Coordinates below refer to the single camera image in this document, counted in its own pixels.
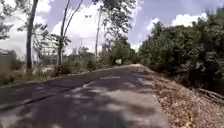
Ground grass verge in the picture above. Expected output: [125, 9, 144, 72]
[0, 63, 114, 88]

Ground dry gravel verge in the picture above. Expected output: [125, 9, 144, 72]
[137, 64, 224, 128]

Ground dense green bushes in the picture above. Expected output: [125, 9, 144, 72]
[137, 7, 224, 96]

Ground grey asphalt road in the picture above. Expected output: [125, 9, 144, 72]
[0, 63, 171, 128]

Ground row of trees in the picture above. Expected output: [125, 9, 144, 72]
[0, 0, 139, 76]

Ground building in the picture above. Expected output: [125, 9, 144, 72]
[0, 48, 18, 69]

